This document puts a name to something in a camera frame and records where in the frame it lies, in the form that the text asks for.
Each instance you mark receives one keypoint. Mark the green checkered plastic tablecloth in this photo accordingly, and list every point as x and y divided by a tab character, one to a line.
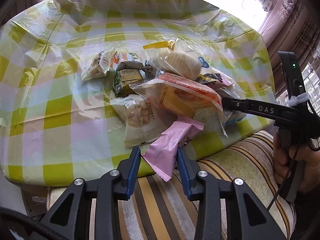
56	127

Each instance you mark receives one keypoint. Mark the pink snack packet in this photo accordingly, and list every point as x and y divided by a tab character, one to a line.
162	153

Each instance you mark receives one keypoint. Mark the striped towel cushion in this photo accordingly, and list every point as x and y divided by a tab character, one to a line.
160	210

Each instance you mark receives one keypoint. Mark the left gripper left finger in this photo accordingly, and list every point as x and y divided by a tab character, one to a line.
69	217

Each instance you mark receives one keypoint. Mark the pink patterned curtain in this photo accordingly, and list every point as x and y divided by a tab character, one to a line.
289	26

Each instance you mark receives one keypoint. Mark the round bun clear package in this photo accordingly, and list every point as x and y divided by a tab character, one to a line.
177	57

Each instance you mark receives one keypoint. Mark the person right hand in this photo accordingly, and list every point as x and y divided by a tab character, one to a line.
280	157

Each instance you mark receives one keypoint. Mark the white green lemon packet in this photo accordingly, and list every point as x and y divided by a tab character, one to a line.
126	60

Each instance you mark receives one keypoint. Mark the orange red bread package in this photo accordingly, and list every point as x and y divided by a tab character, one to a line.
185	97

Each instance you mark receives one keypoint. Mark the olive green snack packet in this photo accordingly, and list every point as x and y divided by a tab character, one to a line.
123	79

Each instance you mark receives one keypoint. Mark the blue edged snack bag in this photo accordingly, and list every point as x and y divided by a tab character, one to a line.
230	116

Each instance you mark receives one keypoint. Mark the white nut snack packet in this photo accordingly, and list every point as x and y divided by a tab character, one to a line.
144	121

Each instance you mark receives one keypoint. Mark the blue white small candy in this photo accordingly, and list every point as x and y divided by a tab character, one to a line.
149	70

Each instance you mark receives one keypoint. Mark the white orange snack packet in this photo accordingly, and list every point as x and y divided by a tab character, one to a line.
99	66

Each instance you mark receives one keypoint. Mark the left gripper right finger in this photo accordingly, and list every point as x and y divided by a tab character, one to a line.
246	216

